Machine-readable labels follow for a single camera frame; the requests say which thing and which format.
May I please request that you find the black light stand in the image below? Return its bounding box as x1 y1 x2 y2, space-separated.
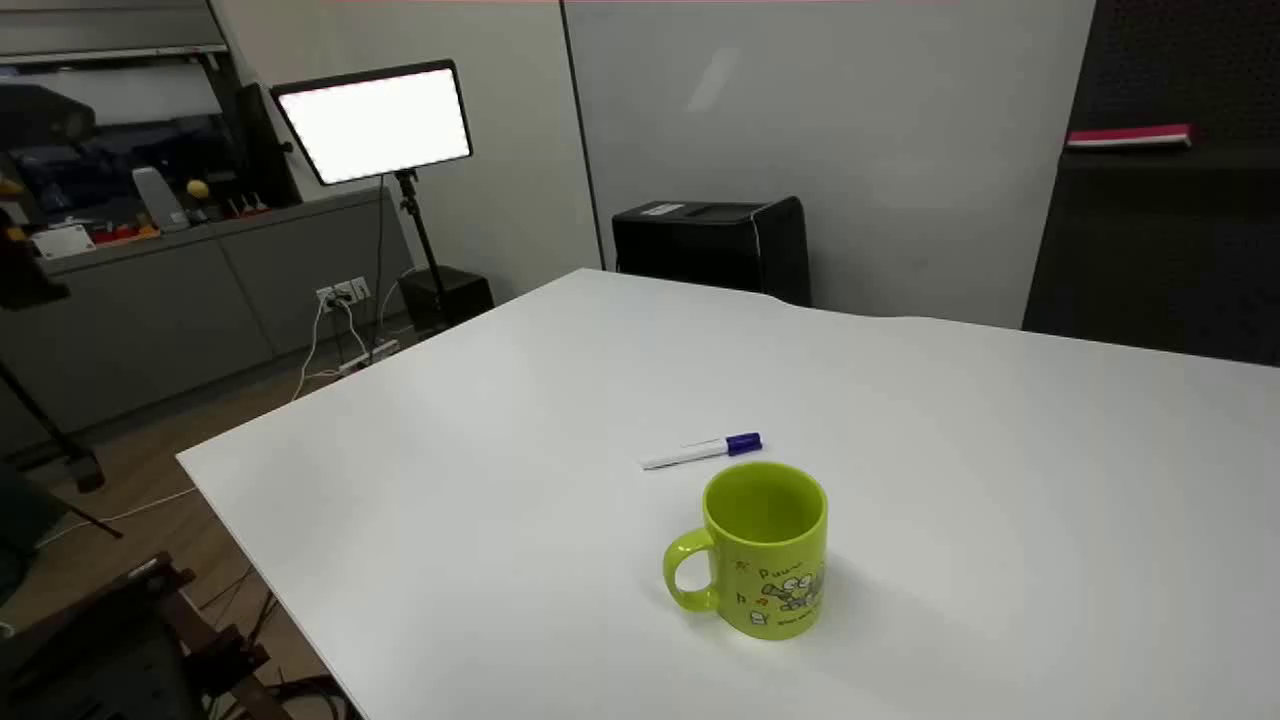
388 168 457 291

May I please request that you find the white marker with blue cap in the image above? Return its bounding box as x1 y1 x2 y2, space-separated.
640 424 769 475

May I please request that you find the white power cable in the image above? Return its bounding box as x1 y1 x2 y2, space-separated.
293 291 404 396

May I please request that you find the grey low cabinet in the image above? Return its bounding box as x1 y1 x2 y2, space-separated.
0 184 404 458

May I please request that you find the white wall power outlet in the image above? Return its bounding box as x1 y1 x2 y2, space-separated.
311 274 376 314

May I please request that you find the black shelf unit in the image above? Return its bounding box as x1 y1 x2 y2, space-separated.
1022 0 1280 369

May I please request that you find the black equipment frame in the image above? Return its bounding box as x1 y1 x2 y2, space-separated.
0 554 357 720

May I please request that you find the black box under light stand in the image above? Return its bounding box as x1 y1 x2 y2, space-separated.
398 263 497 335

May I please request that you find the grey overhead cabinet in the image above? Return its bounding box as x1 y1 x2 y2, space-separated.
0 0 231 66

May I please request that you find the lime green ceramic mug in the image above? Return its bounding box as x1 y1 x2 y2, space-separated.
661 460 831 645

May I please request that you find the rectangular LED light panel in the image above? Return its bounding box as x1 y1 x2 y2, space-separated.
269 56 480 194

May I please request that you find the black tripod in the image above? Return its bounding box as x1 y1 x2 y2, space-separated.
0 225 124 544

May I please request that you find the pink book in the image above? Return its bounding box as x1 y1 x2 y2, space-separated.
1063 121 1196 154

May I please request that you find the black paper shredder bin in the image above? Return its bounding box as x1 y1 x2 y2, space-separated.
608 194 815 307

